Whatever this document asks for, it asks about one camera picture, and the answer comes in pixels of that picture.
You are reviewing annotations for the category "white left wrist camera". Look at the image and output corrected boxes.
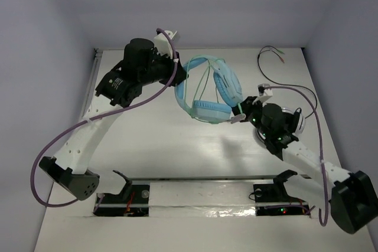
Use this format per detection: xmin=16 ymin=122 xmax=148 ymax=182
xmin=153 ymin=28 xmax=180 ymax=59

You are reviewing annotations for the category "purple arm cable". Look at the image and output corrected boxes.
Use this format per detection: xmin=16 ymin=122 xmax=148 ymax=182
xmin=262 ymin=85 xmax=329 ymax=227
xmin=31 ymin=28 xmax=180 ymax=214

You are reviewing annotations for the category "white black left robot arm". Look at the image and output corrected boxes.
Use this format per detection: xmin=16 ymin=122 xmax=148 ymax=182
xmin=30 ymin=29 xmax=186 ymax=208

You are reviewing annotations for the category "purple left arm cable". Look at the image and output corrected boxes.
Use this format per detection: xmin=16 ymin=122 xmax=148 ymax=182
xmin=31 ymin=28 xmax=180 ymax=214

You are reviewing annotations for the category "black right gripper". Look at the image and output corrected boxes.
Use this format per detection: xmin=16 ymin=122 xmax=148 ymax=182
xmin=230 ymin=96 xmax=270 ymax=138

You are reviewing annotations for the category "green headphone cable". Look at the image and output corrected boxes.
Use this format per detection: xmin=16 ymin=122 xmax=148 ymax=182
xmin=183 ymin=54 xmax=246 ymax=125

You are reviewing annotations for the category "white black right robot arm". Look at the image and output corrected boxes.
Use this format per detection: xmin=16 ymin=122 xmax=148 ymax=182
xmin=232 ymin=97 xmax=377 ymax=234

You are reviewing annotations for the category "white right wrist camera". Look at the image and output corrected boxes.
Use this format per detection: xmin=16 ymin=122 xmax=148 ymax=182
xmin=257 ymin=84 xmax=273 ymax=103

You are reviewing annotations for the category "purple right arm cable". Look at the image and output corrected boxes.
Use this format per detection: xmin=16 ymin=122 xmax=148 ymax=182
xmin=262 ymin=85 xmax=329 ymax=227

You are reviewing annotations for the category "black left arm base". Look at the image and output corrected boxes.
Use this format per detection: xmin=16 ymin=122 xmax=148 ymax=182
xmin=92 ymin=170 xmax=150 ymax=217

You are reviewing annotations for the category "black audio splitter cable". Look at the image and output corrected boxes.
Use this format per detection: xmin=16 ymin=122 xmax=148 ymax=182
xmin=257 ymin=45 xmax=318 ymax=120

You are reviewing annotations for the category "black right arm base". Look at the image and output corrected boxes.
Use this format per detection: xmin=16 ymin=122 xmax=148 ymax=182
xmin=248 ymin=170 xmax=314 ymax=217

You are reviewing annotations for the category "clear tape roll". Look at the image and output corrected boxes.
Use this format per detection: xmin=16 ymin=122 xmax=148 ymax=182
xmin=252 ymin=103 xmax=306 ymax=142

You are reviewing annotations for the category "metal rail strip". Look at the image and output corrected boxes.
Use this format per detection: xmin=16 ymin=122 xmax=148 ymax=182
xmin=130 ymin=175 xmax=276 ymax=182

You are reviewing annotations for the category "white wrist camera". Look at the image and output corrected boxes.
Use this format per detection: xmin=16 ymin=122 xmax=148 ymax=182
xmin=153 ymin=28 xmax=180 ymax=59
xmin=257 ymin=84 xmax=273 ymax=103

